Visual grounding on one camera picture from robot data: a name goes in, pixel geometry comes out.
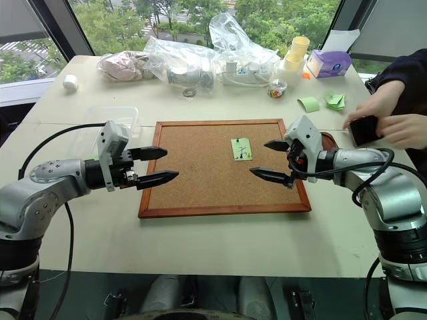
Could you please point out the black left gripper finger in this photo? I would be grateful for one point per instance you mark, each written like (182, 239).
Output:
(156, 178)
(150, 152)

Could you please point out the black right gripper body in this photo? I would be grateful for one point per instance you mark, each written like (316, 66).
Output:
(297, 160)

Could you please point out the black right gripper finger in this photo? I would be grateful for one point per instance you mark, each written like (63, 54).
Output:
(272, 175)
(277, 145)

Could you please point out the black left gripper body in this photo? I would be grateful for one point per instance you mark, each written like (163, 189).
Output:
(122, 168)

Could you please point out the black smartphone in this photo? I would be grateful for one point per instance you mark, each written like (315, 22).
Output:
(365, 130)

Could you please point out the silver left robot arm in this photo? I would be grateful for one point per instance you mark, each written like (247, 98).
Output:
(40, 196)

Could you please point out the person's right forearm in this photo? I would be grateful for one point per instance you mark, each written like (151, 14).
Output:
(388, 93)

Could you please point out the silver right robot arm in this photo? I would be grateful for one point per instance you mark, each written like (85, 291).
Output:
(390, 196)

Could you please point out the green card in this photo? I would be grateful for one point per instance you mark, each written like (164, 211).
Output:
(241, 150)

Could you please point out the wood framed cork board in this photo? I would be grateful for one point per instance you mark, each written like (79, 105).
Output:
(200, 180)

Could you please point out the curled green paper note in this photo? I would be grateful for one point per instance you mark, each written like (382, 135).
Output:
(309, 104)

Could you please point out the small cup of coloured pins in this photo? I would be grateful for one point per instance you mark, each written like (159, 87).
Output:
(277, 89)

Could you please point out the person's right hand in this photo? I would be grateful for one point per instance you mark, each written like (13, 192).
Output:
(367, 111)

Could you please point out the person's left hand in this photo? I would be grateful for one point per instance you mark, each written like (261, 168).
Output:
(403, 131)

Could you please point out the brown wooden tray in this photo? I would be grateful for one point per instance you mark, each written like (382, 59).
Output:
(328, 140)

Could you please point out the clear plastic food container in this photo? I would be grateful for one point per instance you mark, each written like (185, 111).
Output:
(113, 116)

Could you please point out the green paper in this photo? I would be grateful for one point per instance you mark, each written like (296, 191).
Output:
(334, 101)

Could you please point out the clear plastic tub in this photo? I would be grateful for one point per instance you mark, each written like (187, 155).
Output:
(287, 75)

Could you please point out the small orange object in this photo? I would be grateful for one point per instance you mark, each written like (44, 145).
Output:
(306, 75)

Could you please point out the white power strip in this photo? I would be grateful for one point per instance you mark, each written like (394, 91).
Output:
(243, 71)

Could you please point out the plastic bag of grey parts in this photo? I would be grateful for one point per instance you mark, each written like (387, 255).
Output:
(183, 70)

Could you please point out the plastic bag of pink items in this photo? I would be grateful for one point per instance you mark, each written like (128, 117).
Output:
(121, 66)

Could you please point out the stacked yellow plastic cups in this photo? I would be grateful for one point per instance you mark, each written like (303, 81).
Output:
(296, 53)

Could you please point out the purple tissue box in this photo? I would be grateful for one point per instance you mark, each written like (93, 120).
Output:
(328, 63)

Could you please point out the white tape roll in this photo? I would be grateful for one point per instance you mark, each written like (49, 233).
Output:
(70, 82)

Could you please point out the large clear plastic bag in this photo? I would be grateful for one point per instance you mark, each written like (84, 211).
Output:
(240, 43)

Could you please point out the grey rounded robot leg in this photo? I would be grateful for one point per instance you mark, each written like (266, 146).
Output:
(161, 295)
(257, 296)

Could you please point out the dark blue sleeve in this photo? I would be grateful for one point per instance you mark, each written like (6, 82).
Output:
(405, 71)

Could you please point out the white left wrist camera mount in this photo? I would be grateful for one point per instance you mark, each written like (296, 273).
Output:
(110, 143)

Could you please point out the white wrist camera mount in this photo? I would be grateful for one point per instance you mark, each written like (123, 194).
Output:
(110, 143)
(305, 131)

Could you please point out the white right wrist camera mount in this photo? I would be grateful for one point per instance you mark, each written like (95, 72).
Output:
(305, 131)

